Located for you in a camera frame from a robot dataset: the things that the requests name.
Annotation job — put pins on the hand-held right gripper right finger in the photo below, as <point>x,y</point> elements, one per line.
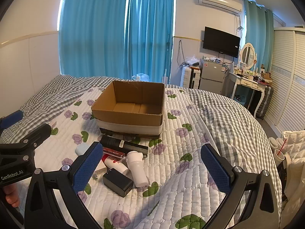
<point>215,169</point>

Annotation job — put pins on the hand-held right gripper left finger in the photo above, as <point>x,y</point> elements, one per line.
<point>87,168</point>

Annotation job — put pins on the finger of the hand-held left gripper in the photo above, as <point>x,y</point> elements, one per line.
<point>38,133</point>
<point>12,119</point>

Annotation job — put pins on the white box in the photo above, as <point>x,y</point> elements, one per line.
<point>100,170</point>

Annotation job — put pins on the light blue earbud case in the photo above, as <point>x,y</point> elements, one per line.
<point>81,149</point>

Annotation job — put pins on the red and white bottle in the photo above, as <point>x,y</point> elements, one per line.
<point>115,164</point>

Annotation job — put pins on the red flat pack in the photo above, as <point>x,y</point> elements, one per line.
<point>112,152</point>

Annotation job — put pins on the black power adapter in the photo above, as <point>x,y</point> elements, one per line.
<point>118,182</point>

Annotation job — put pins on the black cylinder bottle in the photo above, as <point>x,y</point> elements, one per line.
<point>119,143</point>

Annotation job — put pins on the white plastic cup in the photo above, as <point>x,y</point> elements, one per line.
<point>138,171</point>

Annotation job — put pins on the brown cardboard box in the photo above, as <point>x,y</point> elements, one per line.
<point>133,121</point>

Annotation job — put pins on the person's left hand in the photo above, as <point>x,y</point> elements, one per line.
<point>12,195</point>

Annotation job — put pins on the white floral quilt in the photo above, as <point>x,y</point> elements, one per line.
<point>171,171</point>

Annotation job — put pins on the white cups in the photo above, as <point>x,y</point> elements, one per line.
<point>274,142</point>

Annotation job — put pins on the paper cup with red straw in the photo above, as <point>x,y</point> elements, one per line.
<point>279,157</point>

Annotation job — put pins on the blue basket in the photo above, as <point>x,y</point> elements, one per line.
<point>240,99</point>

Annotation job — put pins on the white padded jacket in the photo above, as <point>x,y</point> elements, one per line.
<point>295,162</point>

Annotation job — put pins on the dark suitcase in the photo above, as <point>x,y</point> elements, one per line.
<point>265,102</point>

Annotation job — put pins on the white dressing table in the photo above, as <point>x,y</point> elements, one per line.
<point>247,82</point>

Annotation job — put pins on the silver small fridge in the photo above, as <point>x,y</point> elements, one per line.
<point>212,76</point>

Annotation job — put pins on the white suitcase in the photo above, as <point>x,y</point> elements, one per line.
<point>190,77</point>

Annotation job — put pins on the large water jug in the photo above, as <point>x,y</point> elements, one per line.
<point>141,77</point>

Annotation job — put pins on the crumpled plastic bag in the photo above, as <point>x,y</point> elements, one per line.
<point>193,60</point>

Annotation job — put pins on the white oval mirror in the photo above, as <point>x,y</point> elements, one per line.
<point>247,56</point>

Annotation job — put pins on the white louvered wardrobe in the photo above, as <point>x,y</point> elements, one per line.
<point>288,76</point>

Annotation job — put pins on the wide blue curtain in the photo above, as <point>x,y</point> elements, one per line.
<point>93,28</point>

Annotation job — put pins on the narrow blue curtain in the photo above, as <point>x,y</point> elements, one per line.
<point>258,33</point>

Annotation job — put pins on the blue curtain panel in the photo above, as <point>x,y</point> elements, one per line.
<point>150,33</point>

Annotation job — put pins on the white air conditioner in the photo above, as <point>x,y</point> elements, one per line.
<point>219,2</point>

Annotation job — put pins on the black wall television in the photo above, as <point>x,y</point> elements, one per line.
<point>221,41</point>

